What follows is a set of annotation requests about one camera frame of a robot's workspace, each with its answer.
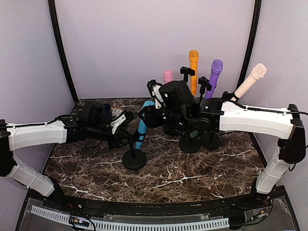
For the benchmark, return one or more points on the black stand of pink microphone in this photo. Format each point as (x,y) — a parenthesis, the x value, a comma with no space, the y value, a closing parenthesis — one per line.
(169,130)

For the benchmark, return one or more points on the green microphone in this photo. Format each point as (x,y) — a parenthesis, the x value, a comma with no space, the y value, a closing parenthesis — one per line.
(194,134)

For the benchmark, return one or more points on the black stand of orange microphone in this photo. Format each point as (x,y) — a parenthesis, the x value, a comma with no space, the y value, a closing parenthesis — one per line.
(186,73)

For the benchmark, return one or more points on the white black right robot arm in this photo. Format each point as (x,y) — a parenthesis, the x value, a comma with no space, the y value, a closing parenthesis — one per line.
(179,107)

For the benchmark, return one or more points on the blue microphone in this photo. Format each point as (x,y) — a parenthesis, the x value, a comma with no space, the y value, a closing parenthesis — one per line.
(142,128)

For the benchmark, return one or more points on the pink microphone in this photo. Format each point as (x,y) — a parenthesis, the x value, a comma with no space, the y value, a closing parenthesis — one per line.
(168,76)

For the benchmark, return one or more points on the black stand of purple microphone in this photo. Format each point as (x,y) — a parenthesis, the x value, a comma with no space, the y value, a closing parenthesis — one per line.
(205,85)

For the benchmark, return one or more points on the black right corner post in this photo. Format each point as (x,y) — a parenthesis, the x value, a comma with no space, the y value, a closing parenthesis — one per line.
(251,39)

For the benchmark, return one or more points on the black stand of blue microphone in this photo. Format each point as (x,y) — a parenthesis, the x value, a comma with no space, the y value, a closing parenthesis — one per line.
(133,159)

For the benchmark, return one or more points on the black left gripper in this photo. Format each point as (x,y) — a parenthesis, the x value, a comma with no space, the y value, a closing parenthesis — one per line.
(119,135)

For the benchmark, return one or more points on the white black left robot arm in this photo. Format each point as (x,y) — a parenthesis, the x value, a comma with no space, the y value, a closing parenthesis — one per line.
(98,121)

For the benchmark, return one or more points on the dark blue mug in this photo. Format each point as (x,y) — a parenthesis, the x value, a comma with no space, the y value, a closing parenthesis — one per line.
(106,115)

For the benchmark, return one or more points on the floral patterned saucer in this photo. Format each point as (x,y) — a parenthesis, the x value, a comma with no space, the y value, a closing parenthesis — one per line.
(117,111)

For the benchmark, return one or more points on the black corner post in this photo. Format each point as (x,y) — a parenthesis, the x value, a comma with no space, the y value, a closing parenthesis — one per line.
(61,51)
(251,39)

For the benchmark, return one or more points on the beige microphone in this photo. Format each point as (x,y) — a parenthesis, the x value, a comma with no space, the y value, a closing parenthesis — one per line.
(257,73)

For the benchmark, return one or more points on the black front rail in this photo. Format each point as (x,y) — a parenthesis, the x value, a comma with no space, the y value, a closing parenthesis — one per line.
(227,207)

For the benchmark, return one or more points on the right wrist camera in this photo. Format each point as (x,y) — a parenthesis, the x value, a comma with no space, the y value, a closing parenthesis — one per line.
(150,86)

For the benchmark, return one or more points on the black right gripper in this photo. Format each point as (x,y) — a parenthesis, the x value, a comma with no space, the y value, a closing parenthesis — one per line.
(149,118)

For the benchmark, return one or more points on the purple microphone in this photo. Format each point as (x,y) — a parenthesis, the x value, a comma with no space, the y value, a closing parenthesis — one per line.
(216,69)

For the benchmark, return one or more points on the white slotted cable duct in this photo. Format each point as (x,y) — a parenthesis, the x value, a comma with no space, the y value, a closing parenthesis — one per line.
(100,225)

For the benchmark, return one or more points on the black left corner post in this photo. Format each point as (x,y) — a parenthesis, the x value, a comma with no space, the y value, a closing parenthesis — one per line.
(61,51)

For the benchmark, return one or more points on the black stand of green microphone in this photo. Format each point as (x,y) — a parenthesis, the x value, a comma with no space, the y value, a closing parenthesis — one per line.
(189,144)

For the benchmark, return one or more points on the black stand of beige microphone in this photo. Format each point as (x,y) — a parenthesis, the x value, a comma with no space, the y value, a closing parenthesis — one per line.
(210,139)

